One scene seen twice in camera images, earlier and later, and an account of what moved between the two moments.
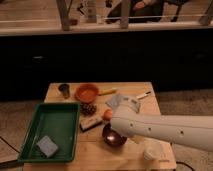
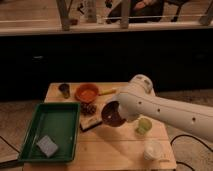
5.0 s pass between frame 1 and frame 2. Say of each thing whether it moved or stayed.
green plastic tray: stayed
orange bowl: stayed
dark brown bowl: moved
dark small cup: stayed
